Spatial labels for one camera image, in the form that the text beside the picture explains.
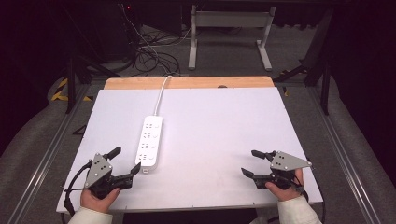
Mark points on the person's left hand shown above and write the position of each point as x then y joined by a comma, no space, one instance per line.
97,201

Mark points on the black metal stand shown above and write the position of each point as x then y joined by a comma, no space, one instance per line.
72,84
320,65

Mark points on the yellow black hazard tape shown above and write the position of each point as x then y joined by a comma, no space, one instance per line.
61,92

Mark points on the white board table cover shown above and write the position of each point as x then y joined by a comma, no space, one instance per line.
211,137

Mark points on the person's right hand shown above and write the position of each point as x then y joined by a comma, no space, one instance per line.
282,192

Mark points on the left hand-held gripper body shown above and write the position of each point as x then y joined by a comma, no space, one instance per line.
99,171

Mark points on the aluminium floor rail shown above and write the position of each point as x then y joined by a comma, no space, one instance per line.
345,161
46,158

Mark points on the white power strip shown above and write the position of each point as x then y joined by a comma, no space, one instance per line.
149,143

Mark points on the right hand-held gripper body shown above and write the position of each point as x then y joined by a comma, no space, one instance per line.
285,162

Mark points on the white metal desk frame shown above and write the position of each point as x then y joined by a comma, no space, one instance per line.
230,19

